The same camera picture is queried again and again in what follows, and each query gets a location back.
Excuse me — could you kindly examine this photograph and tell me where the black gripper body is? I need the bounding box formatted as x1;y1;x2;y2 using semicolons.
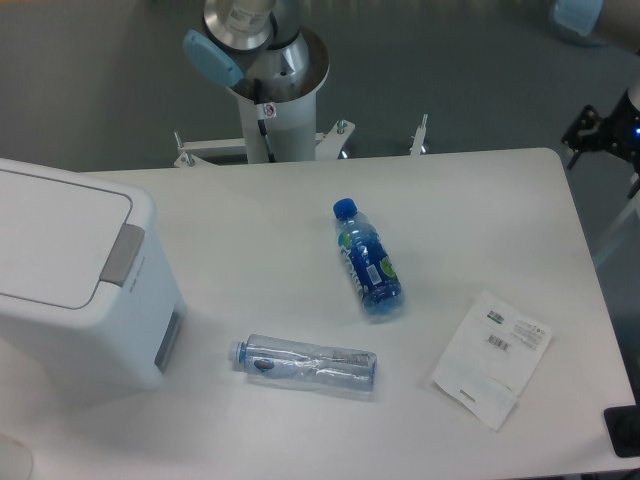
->
603;83;639;172

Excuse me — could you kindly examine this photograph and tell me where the white plastic package bag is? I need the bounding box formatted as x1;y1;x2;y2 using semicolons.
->
432;291;552;431

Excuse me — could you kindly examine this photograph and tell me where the white trash can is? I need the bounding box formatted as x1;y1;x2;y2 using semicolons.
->
1;159;186;389

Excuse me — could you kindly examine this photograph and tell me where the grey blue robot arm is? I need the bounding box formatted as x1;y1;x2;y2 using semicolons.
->
182;1;639;199

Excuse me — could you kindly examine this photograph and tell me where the blue plastic bag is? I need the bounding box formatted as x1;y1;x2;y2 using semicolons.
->
549;0;605;48

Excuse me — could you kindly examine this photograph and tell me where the black device at table edge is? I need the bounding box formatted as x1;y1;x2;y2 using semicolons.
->
603;405;639;458

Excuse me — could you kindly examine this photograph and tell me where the blue labelled plastic bottle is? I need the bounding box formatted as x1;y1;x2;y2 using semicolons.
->
333;198;404;319

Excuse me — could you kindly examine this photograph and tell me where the clear crushed plastic bottle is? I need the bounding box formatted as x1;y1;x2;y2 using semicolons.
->
228;334;377;399

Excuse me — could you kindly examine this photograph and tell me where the white frame at right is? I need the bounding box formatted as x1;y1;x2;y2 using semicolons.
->
592;194;639;269

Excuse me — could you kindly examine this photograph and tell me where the white pedestal base frame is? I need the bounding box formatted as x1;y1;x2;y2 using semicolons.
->
173;113;430;168

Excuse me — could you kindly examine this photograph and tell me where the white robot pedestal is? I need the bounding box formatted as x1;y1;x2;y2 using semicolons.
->
229;27;330;164

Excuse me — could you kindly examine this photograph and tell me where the black pedestal cable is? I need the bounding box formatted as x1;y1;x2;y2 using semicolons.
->
252;78;277;163

